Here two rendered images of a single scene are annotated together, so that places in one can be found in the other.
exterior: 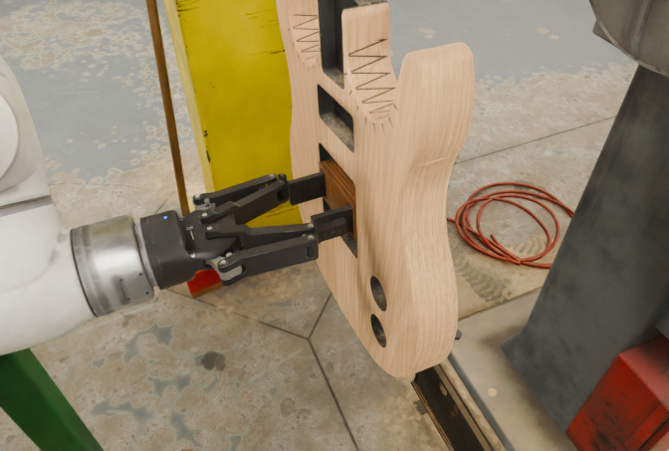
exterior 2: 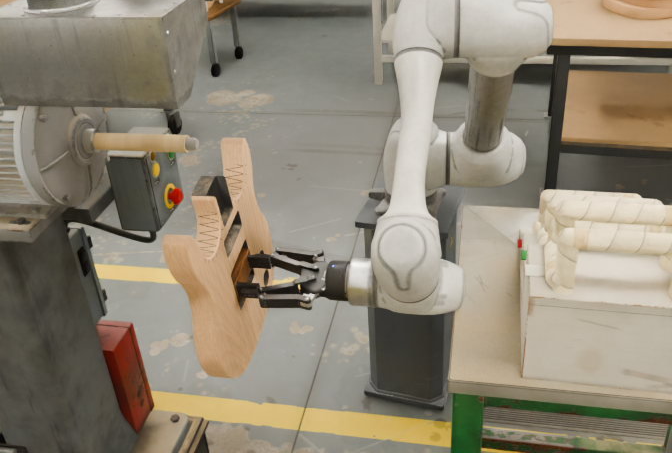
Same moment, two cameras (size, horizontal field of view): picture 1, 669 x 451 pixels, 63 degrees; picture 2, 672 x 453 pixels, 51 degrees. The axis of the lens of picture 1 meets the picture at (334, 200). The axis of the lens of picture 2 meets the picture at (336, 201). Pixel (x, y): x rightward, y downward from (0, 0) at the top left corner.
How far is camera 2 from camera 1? 1.51 m
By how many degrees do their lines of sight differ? 99
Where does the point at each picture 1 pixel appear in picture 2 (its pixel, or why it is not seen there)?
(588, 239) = (62, 355)
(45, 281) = not seen: hidden behind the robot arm
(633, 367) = (117, 343)
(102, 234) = (364, 262)
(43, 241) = not seen: hidden behind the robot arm
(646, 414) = (132, 343)
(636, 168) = (46, 289)
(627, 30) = (87, 187)
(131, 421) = not seen: outside the picture
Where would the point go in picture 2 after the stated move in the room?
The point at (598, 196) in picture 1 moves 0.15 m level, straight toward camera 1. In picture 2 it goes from (48, 331) to (119, 311)
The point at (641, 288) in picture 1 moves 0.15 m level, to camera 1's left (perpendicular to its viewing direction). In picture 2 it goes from (86, 321) to (129, 343)
